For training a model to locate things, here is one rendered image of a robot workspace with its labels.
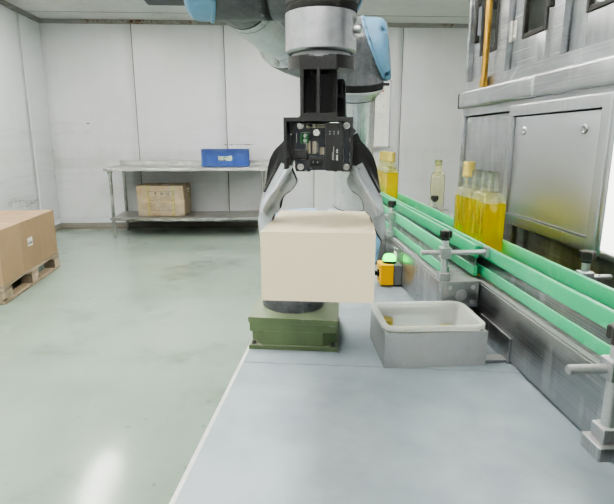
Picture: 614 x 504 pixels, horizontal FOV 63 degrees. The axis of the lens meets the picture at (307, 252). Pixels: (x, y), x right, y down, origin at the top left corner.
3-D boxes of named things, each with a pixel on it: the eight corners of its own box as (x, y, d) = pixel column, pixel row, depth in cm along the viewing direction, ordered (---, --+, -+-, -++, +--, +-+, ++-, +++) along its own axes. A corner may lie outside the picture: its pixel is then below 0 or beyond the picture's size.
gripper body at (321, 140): (280, 176, 52) (279, 51, 49) (290, 170, 60) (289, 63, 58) (355, 176, 51) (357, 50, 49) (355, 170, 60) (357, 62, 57)
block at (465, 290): (479, 308, 125) (481, 281, 124) (441, 309, 125) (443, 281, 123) (473, 303, 129) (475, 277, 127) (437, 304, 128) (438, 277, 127)
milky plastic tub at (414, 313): (486, 364, 108) (489, 325, 106) (383, 366, 107) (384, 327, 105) (458, 333, 125) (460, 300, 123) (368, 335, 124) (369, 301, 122)
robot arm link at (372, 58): (322, 250, 128) (320, 14, 103) (381, 253, 126) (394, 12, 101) (315, 274, 118) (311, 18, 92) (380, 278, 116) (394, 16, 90)
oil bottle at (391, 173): (397, 210, 250) (399, 152, 243) (385, 210, 249) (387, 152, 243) (394, 208, 255) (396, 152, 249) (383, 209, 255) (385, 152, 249)
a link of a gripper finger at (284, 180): (232, 231, 56) (277, 161, 53) (243, 222, 61) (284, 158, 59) (256, 247, 56) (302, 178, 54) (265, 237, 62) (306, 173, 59)
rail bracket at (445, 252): (488, 280, 124) (492, 230, 121) (421, 281, 123) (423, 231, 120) (483, 277, 127) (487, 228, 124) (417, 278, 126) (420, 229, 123)
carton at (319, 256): (261, 300, 54) (260, 231, 53) (281, 264, 70) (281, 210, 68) (373, 303, 53) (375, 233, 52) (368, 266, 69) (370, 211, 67)
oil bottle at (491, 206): (500, 273, 133) (507, 192, 128) (479, 273, 132) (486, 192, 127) (491, 268, 138) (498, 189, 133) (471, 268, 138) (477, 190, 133)
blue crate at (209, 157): (201, 167, 636) (200, 149, 631) (204, 165, 676) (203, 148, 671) (249, 167, 641) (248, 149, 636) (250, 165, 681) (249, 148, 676)
